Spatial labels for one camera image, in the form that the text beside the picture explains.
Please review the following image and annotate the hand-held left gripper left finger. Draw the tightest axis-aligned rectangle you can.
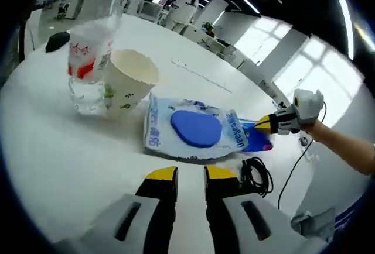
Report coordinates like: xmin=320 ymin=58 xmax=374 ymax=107
xmin=87 ymin=166 xmax=179 ymax=254

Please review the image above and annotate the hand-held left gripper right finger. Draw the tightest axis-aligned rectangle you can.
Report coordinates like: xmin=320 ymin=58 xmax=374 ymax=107
xmin=203 ymin=164 xmax=306 ymax=254

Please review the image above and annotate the small blue tissue packet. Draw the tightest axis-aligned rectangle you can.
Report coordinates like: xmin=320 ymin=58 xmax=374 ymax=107
xmin=240 ymin=119 xmax=275 ymax=153

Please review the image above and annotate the wet wipes pack blue lid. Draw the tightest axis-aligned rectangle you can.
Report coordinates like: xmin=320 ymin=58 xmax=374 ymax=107
xmin=142 ymin=92 xmax=250 ymax=160

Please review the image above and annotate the white paper cup green print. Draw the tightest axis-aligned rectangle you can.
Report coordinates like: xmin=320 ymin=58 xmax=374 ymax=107
xmin=102 ymin=49 xmax=161 ymax=119

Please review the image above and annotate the clear plastic water bottle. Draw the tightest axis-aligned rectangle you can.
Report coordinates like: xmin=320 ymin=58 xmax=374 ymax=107
xmin=67 ymin=0 xmax=133 ymax=116

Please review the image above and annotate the large window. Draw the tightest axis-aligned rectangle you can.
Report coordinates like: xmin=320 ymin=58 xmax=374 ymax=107
xmin=271 ymin=35 xmax=364 ymax=129
xmin=233 ymin=16 xmax=291 ymax=59

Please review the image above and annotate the grey mesh office chair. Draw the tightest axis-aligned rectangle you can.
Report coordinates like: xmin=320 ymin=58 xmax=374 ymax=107
xmin=289 ymin=206 xmax=337 ymax=239

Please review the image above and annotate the potted green plant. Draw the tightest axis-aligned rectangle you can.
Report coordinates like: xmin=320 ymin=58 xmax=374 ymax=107
xmin=201 ymin=21 xmax=217 ymax=36

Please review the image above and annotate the black pouch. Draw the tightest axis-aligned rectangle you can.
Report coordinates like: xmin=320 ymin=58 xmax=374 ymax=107
xmin=45 ymin=31 xmax=71 ymax=53

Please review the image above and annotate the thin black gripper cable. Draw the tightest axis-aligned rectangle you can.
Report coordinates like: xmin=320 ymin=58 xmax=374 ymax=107
xmin=277 ymin=136 xmax=315 ymax=208

